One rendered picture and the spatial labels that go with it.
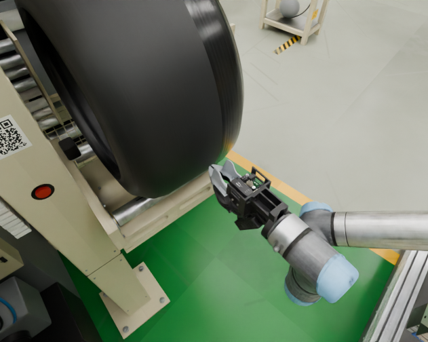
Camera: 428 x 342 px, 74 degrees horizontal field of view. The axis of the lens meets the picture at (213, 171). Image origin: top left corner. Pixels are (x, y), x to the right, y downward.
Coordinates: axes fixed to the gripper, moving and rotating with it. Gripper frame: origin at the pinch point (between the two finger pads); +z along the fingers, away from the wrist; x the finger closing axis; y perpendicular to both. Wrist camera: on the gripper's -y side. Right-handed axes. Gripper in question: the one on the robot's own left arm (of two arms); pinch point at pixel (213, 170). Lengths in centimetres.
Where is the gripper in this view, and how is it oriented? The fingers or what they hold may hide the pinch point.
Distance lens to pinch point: 66.6
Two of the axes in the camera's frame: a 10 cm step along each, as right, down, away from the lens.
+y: -0.2, -6.2, -7.8
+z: -6.3, -6.0, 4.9
